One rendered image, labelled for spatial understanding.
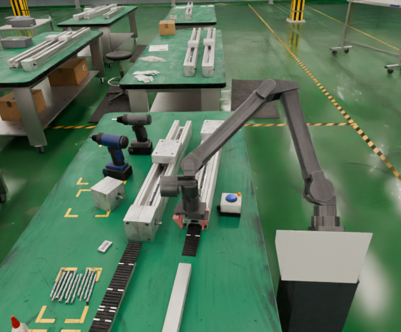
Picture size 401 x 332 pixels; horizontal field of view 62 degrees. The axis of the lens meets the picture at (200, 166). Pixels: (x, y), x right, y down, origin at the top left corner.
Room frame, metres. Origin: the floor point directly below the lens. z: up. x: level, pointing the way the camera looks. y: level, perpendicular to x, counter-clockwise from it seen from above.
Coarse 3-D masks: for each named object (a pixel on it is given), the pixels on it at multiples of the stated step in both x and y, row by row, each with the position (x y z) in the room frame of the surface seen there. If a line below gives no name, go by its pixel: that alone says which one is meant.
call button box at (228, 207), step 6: (222, 198) 1.06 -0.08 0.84; (240, 198) 1.05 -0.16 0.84; (222, 204) 1.02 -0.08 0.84; (228, 204) 1.02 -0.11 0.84; (234, 204) 1.02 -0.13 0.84; (240, 204) 1.02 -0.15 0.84; (222, 210) 1.02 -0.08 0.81; (228, 210) 1.01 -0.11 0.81; (234, 210) 1.01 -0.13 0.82; (240, 210) 1.01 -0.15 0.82; (228, 216) 1.01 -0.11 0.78; (234, 216) 1.01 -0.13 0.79
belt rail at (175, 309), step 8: (184, 264) 0.75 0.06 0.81; (184, 272) 0.72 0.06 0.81; (176, 280) 0.69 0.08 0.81; (184, 280) 0.69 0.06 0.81; (176, 288) 0.66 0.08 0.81; (184, 288) 0.66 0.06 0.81; (176, 296) 0.63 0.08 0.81; (184, 296) 0.63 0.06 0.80; (176, 304) 0.60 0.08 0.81; (168, 312) 0.58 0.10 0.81; (176, 312) 0.58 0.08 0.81; (168, 320) 0.55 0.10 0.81; (176, 320) 0.55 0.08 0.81; (168, 328) 0.53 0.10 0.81; (176, 328) 0.53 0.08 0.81
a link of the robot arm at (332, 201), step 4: (308, 184) 0.88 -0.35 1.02; (304, 188) 0.91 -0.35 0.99; (308, 188) 0.86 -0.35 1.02; (304, 192) 0.89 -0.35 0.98; (308, 192) 0.86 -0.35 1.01; (304, 196) 0.88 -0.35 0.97; (308, 196) 0.85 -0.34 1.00; (308, 200) 0.88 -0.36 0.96; (312, 200) 0.86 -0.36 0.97; (328, 200) 0.83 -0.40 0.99; (332, 200) 0.83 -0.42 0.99; (316, 204) 0.86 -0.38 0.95; (320, 204) 0.83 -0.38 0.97; (324, 204) 0.83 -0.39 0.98; (328, 204) 0.83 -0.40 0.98; (332, 204) 0.83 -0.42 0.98
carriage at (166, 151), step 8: (160, 144) 1.41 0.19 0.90; (168, 144) 1.41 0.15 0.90; (176, 144) 1.40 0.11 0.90; (160, 152) 1.33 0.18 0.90; (168, 152) 1.33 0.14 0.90; (176, 152) 1.33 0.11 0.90; (152, 160) 1.31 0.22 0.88; (160, 160) 1.30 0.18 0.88; (168, 160) 1.30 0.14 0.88; (176, 160) 1.32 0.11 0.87
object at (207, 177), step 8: (216, 160) 1.31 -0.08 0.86; (208, 168) 1.30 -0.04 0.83; (216, 168) 1.26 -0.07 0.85; (200, 176) 1.25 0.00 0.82; (208, 176) 1.18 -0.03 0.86; (216, 176) 1.27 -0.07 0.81; (200, 184) 1.16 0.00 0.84; (208, 184) 1.12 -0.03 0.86; (200, 192) 1.10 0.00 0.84; (208, 192) 1.06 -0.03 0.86; (200, 200) 1.05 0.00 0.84; (208, 200) 1.01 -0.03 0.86; (184, 216) 0.96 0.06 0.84; (184, 224) 0.97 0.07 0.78; (200, 224) 0.95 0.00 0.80; (208, 224) 0.96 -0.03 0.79
